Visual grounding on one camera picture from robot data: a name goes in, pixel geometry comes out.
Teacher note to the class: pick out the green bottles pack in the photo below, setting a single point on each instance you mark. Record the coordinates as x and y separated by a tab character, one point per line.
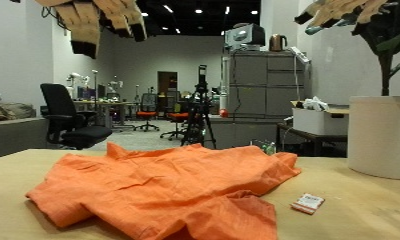
267	148

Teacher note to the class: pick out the tall grey cabinet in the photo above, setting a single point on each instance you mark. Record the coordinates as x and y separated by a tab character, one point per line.
253	86

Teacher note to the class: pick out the red ball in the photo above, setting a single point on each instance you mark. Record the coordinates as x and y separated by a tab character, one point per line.
224	112

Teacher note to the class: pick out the copper kettle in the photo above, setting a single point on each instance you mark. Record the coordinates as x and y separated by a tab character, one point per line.
277	42

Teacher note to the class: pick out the grey sofa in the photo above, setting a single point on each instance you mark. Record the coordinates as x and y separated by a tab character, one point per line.
14	136

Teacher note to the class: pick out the low grey bench cabinet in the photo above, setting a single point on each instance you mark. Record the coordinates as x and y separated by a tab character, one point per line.
240	131

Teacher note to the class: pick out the dark side table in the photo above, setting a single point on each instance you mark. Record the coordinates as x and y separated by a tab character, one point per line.
313	137

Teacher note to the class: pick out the white crumpled plastic bag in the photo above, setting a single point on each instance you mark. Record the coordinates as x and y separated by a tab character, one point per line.
315	103

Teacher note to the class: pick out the black camera tripod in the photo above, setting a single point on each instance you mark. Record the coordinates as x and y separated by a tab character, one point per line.
201	110

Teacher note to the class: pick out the white power strip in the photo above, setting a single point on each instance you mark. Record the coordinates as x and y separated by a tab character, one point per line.
300	55

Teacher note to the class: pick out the white storage box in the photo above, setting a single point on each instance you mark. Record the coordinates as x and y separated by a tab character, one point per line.
317	121

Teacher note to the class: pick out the white round plant pot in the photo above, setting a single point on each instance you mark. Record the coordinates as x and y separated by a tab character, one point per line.
381	140

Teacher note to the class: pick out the grey boxy monitor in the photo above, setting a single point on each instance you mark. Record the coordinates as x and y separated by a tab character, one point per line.
244	36

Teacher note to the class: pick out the white orange paper tag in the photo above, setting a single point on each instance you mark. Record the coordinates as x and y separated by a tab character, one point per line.
307	203

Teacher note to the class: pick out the brown cushion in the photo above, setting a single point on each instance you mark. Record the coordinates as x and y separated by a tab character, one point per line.
8	111

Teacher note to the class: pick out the green leafy plant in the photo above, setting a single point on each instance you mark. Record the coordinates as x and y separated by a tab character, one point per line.
385	66

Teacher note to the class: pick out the black office chair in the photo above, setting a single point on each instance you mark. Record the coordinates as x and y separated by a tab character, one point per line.
60	103

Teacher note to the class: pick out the brown door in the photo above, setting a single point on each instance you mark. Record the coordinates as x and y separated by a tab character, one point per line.
167	83

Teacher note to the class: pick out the orange button shirt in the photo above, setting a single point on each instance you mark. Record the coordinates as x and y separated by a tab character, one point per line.
164	180

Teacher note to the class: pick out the background work desk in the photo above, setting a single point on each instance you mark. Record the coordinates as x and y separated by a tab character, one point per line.
104	105

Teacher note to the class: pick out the orange seat office chair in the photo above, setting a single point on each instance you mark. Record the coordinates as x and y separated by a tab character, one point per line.
177	116
147	114

